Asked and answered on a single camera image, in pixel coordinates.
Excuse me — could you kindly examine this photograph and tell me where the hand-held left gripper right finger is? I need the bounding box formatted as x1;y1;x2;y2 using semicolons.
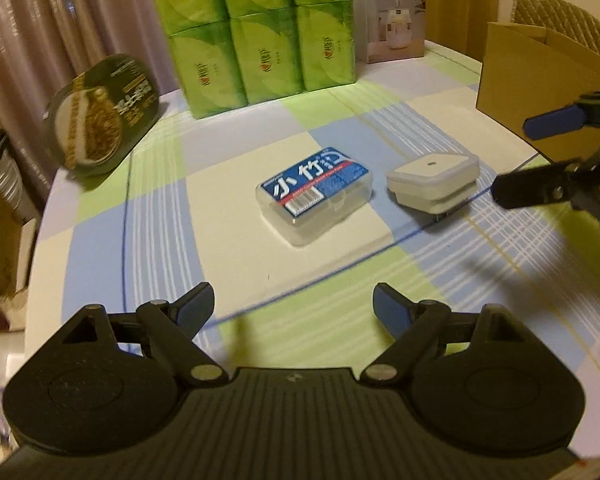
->
361;282;526;387

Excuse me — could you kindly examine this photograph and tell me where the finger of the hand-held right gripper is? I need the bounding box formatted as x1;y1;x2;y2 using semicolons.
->
523;89;600;141
491;137;600;238

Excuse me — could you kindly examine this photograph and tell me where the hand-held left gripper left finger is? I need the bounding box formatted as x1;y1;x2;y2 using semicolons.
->
62;281;228;387

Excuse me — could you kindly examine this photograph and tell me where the large brown cardboard box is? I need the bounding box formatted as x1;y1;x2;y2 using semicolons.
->
475;21;600;166

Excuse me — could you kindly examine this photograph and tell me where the white power adapter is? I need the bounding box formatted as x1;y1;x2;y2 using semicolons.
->
385;152;481;222

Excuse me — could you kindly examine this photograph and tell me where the clear toothpick box blue label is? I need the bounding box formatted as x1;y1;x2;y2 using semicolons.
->
255;147;375;247

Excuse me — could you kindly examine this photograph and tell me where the quilted beige chair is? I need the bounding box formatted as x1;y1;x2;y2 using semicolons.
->
510;0;600;67

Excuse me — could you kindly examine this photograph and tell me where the white humidifier box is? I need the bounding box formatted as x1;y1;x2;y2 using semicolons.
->
350;0;429;65

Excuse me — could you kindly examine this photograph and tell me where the printed brown cardboard carton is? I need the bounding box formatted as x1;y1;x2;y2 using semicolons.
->
0;160;42;302

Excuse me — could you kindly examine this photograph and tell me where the dark green instant noodle bowl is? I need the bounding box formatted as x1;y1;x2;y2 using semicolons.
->
44;54;162;176

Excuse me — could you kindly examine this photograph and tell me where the stack of green tissue packs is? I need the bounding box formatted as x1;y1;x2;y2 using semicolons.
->
142;0;359;121

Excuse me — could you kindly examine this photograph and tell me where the beige curtain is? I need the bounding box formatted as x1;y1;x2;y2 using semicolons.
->
0;0;186;202

